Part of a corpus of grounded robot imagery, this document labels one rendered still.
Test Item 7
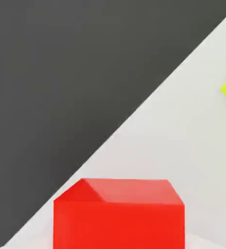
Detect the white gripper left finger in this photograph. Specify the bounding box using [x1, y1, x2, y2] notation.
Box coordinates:
[0, 221, 54, 249]

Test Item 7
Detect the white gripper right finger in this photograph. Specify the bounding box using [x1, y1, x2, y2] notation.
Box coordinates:
[184, 232, 226, 249]

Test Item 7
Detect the small red cube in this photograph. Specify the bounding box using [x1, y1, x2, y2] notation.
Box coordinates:
[52, 178, 185, 249]

